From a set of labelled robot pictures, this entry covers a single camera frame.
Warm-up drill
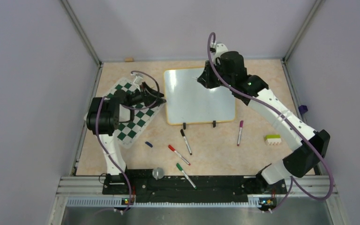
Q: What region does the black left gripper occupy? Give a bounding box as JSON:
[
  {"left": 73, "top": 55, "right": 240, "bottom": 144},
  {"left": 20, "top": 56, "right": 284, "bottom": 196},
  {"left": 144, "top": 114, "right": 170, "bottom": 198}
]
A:
[{"left": 127, "top": 82, "right": 166, "bottom": 109}]

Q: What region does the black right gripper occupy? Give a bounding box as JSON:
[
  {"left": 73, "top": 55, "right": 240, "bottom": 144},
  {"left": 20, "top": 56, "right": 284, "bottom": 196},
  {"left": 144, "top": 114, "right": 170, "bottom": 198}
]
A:
[{"left": 198, "top": 59, "right": 233, "bottom": 90}]

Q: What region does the yellow framed whiteboard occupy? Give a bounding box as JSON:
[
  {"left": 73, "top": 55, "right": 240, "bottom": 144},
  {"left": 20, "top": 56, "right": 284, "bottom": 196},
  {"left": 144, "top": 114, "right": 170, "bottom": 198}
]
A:
[{"left": 164, "top": 67, "right": 236, "bottom": 125}]

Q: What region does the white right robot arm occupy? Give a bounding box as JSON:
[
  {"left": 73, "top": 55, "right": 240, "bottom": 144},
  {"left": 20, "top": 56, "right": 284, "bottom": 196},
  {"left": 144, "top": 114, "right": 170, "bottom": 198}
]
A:
[{"left": 197, "top": 51, "right": 330, "bottom": 193}]

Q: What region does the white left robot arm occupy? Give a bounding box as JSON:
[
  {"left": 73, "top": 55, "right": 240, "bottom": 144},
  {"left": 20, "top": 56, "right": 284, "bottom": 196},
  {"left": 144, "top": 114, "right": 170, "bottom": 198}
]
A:
[{"left": 86, "top": 78, "right": 166, "bottom": 175}]

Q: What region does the green white chessboard mat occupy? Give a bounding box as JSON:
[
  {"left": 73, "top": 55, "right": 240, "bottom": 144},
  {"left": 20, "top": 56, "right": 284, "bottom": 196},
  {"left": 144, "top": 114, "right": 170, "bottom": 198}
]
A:
[{"left": 105, "top": 77, "right": 163, "bottom": 149}]

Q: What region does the black capped marker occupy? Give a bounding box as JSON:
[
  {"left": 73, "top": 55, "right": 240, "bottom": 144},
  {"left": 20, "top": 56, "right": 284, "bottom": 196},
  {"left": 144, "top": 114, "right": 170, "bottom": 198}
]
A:
[{"left": 180, "top": 129, "right": 193, "bottom": 155}]

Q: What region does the purple capped marker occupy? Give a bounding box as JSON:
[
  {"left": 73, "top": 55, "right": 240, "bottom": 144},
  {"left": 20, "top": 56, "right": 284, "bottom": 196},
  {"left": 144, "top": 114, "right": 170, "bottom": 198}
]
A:
[{"left": 237, "top": 120, "right": 244, "bottom": 147}]

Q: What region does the red capped marker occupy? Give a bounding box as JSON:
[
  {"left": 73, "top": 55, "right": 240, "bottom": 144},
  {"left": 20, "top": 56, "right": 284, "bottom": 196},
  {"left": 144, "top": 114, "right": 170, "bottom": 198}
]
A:
[{"left": 168, "top": 144, "right": 191, "bottom": 165}]

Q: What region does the green capped marker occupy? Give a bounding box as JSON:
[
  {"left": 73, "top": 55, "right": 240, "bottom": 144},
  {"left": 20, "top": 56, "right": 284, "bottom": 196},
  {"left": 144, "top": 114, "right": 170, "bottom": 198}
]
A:
[{"left": 176, "top": 163, "right": 197, "bottom": 189}]

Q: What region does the grey round knob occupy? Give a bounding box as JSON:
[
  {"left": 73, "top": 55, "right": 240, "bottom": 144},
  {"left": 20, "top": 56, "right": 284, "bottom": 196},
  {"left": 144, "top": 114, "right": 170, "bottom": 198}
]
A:
[{"left": 152, "top": 167, "right": 165, "bottom": 180}]

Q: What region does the green white eraser block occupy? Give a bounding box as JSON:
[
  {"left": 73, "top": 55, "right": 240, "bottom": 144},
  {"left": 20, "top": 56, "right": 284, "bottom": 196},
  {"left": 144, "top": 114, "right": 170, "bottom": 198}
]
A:
[{"left": 264, "top": 134, "right": 282, "bottom": 145}]

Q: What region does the purple plastic piece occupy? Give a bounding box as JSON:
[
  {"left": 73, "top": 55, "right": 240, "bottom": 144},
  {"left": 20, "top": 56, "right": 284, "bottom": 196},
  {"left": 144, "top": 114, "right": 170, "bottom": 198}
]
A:
[{"left": 298, "top": 105, "right": 308, "bottom": 115}]

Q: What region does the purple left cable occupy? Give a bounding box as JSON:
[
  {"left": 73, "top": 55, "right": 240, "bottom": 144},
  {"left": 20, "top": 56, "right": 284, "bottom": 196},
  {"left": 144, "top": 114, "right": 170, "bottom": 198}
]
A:
[{"left": 94, "top": 70, "right": 162, "bottom": 215}]

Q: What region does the purple cable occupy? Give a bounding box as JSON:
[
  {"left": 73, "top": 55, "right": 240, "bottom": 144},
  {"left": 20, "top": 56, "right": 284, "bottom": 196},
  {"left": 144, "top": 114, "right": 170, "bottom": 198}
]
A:
[
  {"left": 207, "top": 32, "right": 335, "bottom": 213},
  {"left": 94, "top": 70, "right": 162, "bottom": 215}
]

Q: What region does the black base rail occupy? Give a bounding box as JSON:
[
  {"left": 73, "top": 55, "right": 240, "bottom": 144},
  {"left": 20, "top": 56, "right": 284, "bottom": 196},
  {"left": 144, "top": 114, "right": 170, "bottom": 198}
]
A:
[{"left": 102, "top": 169, "right": 287, "bottom": 203}]

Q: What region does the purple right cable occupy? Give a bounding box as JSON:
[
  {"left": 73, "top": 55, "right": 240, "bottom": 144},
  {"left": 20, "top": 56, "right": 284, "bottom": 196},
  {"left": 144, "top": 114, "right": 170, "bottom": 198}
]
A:
[{"left": 207, "top": 32, "right": 335, "bottom": 213}]

